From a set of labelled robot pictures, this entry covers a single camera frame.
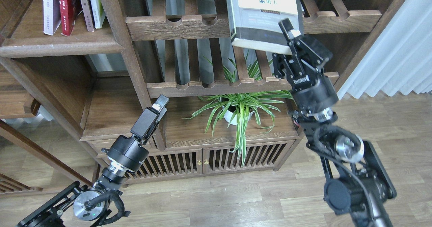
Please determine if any white plant pot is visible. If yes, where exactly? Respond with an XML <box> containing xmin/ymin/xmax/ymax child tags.
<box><xmin>224</xmin><ymin>107</ymin><xmax>254</xmax><ymax>127</ymax></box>

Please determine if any yellow and black thick book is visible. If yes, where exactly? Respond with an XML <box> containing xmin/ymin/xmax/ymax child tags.
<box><xmin>226</xmin><ymin>0</ymin><xmax>303</xmax><ymax>54</ymax></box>

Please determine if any white green upright book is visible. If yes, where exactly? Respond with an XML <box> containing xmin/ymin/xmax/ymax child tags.
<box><xmin>90</xmin><ymin>0</ymin><xmax>106</xmax><ymax>29</ymax></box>

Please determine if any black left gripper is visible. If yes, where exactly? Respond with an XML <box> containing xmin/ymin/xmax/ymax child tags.
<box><xmin>102</xmin><ymin>94</ymin><xmax>169</xmax><ymax>173</ymax></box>

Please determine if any pale lilac white book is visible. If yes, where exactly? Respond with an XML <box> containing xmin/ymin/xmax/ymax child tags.
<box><xmin>42</xmin><ymin>0</ymin><xmax>61</xmax><ymax>35</ymax></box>

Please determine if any dark wooden bookshelf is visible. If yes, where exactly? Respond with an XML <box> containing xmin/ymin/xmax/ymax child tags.
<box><xmin>0</xmin><ymin>0</ymin><xmax>417</xmax><ymax>189</ymax></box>

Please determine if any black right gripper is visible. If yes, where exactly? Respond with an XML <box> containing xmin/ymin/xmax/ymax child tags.
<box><xmin>273</xmin><ymin>18</ymin><xmax>338</xmax><ymax>114</ymax></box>

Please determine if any white pleated curtain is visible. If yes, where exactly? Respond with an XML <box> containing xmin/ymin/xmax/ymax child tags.
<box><xmin>337</xmin><ymin>0</ymin><xmax>432</xmax><ymax>99</ymax></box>

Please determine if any red rescue guide book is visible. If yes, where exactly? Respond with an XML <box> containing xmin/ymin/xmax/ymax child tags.
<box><xmin>59</xmin><ymin>0</ymin><xmax>82</xmax><ymax>36</ymax></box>

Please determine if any green spider plant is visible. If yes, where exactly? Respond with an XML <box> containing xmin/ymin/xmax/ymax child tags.
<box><xmin>184</xmin><ymin>50</ymin><xmax>308</xmax><ymax>167</ymax></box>

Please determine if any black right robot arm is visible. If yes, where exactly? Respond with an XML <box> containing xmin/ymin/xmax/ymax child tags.
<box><xmin>273</xmin><ymin>19</ymin><xmax>397</xmax><ymax>227</ymax></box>

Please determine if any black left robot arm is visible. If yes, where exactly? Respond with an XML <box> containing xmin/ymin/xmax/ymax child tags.
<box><xmin>17</xmin><ymin>95</ymin><xmax>169</xmax><ymax>227</ymax></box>

